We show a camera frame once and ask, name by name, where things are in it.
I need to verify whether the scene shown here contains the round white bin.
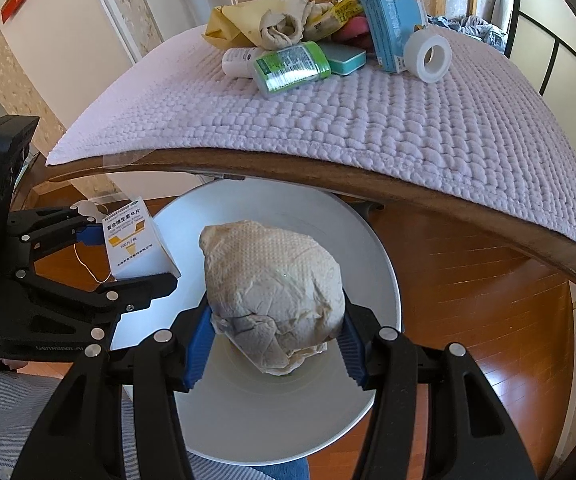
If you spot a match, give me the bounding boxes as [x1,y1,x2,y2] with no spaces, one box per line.
[110,182,403,466]

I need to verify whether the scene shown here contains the teal flat box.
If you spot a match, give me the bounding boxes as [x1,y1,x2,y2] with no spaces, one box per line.
[320,40,367,76]

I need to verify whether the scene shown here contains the green plastic bottle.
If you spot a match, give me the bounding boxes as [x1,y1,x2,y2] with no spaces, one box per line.
[253,42,332,95]

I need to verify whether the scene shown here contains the white plastic bottle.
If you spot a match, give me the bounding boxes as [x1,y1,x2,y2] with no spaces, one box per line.
[222,46,269,77]

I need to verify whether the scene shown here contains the yellow plastic bag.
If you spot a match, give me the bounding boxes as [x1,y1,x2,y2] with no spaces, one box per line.
[203,5,269,48]

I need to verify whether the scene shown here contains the blue duvet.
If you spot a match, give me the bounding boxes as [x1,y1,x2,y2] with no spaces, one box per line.
[428,14,511,53]

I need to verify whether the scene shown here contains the lilac quilted blanket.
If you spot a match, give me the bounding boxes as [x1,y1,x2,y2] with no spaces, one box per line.
[45,10,576,248]

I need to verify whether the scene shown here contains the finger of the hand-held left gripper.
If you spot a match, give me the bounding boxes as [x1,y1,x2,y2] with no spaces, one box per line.
[8,205,111,275]
[15,270,179,317]

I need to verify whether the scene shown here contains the yellow snack packet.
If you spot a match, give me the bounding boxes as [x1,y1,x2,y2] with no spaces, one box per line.
[308,0,369,41]

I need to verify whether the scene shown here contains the white tissue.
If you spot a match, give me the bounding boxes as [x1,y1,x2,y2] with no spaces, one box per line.
[199,219,346,377]

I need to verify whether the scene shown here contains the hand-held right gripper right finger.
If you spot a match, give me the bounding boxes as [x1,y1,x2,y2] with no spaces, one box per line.
[338,295,539,480]

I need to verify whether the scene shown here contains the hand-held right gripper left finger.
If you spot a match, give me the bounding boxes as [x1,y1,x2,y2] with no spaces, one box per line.
[10,307,213,480]

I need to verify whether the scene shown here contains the white medicine box yellow band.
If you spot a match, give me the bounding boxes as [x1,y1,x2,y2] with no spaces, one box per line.
[102,196,183,281]

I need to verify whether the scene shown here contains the striped blue shirt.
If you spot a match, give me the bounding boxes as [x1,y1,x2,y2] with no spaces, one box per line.
[0,365,279,480]

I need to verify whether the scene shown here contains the white cable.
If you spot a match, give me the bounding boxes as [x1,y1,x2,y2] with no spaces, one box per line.
[74,244,112,284]

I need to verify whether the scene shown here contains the blue jeans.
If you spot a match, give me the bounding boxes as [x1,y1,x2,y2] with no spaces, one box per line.
[263,460,311,480]

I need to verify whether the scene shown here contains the blue white medicine box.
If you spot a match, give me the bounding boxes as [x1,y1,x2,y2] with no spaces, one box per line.
[356,0,429,73]

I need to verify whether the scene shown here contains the white door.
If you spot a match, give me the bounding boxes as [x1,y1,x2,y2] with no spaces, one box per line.
[0,0,143,126]

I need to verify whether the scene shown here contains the wooden table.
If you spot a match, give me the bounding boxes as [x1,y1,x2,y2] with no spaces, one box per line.
[50,147,576,288]

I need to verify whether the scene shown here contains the pink sponge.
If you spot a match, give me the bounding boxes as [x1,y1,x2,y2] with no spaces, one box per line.
[335,15,376,53]

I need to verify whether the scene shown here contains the white tape roll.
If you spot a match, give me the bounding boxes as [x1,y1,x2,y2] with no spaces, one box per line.
[403,25,453,83]

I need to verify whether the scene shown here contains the beige crumpled cloth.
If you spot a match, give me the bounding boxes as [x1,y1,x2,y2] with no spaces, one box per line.
[248,0,341,51]

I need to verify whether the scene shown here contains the black framed sliding door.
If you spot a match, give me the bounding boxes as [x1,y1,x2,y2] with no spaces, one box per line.
[505,0,576,201]

